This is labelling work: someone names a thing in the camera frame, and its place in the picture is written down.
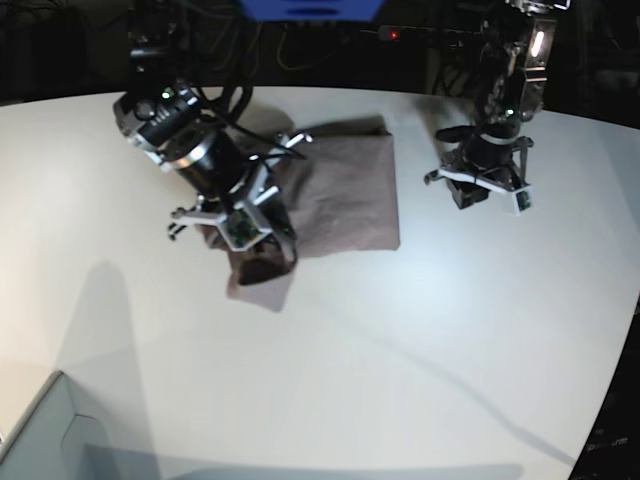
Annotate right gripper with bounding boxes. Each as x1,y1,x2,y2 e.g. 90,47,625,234
164,129,298,273

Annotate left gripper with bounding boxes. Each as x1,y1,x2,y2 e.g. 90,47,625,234
442,129,530,209

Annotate pink t-shirt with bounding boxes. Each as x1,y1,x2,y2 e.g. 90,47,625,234
226,115,400,312

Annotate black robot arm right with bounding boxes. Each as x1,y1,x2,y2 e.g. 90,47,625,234
113,1,313,275

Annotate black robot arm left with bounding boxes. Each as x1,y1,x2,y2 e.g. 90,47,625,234
424,1,571,215

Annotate black power strip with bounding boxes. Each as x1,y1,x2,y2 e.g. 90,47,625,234
374,25,481,48

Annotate blue box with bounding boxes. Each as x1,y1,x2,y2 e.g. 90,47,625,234
240,0,384,22

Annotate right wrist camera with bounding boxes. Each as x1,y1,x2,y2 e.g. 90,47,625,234
167,132,313,253

